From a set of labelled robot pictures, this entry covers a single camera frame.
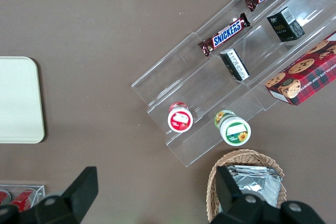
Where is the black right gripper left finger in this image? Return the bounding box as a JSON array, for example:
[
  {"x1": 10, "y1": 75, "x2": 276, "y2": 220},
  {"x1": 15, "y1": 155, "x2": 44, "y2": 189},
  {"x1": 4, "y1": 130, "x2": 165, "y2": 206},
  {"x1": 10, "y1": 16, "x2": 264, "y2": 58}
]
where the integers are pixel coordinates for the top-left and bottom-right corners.
[{"x1": 0, "y1": 166, "x2": 99, "y2": 224}]

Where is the silver foil container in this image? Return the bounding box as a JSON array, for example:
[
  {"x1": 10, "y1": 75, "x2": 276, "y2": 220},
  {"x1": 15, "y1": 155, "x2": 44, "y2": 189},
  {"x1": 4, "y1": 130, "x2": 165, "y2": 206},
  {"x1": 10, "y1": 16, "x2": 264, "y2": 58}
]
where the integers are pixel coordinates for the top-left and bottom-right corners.
[{"x1": 225, "y1": 165, "x2": 282, "y2": 209}]

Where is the red plaid cookie box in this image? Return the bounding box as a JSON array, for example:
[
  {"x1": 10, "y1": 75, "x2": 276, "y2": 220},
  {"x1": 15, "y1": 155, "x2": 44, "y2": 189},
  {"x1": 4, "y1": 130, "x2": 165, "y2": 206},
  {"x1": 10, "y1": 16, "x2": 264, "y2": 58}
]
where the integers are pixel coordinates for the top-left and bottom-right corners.
[{"x1": 264, "y1": 31, "x2": 336, "y2": 106}]

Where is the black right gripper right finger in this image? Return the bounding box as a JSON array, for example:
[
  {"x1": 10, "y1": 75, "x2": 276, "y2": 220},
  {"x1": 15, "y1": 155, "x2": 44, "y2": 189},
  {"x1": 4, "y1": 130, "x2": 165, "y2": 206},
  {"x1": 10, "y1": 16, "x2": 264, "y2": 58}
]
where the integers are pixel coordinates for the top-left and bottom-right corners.
[{"x1": 209, "y1": 165, "x2": 325, "y2": 224}]

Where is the small black carton box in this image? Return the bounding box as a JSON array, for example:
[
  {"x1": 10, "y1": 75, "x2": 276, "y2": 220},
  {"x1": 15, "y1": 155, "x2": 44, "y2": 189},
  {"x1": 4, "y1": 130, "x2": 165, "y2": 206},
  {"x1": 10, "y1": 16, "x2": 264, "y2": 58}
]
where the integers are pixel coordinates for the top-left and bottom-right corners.
[
  {"x1": 219, "y1": 48, "x2": 250, "y2": 82},
  {"x1": 266, "y1": 6, "x2": 306, "y2": 43}
]

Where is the red strawberry yogurt cup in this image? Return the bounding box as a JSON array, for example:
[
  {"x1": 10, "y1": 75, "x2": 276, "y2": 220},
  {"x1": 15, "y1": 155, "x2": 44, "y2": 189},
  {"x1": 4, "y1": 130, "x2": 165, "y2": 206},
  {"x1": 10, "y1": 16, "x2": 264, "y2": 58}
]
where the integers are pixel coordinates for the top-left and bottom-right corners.
[{"x1": 167, "y1": 101, "x2": 194, "y2": 133}]

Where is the green sunflower yogurt cup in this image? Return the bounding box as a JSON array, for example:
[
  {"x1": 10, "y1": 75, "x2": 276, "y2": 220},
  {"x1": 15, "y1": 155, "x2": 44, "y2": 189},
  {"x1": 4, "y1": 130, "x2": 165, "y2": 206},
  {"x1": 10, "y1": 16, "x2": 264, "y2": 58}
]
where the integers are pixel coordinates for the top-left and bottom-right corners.
[{"x1": 214, "y1": 110, "x2": 252, "y2": 147}]

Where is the clear acrylic bottle rack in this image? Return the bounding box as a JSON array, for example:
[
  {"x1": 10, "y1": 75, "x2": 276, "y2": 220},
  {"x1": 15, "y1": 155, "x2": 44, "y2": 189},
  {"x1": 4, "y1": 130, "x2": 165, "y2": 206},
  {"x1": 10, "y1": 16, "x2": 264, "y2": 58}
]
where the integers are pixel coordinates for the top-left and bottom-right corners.
[{"x1": 0, "y1": 184, "x2": 46, "y2": 210}]

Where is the cream plastic tray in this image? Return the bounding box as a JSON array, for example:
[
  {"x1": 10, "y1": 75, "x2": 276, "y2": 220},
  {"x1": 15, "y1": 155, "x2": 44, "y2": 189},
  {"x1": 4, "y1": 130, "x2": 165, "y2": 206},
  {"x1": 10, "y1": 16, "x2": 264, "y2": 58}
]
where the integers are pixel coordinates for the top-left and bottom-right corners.
[{"x1": 0, "y1": 56, "x2": 46, "y2": 144}]

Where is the light wicker basket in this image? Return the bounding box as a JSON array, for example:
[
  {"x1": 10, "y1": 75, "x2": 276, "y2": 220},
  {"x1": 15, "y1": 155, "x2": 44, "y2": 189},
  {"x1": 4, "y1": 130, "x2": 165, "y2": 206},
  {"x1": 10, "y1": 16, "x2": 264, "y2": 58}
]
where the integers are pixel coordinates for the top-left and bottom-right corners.
[{"x1": 206, "y1": 149, "x2": 288, "y2": 224}]

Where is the clear acrylic stepped stand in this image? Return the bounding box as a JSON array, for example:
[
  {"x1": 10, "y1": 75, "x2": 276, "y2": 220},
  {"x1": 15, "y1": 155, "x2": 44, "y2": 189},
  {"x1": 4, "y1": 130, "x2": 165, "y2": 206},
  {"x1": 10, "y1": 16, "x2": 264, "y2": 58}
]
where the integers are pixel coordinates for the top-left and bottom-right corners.
[{"x1": 131, "y1": 0, "x2": 336, "y2": 167}]

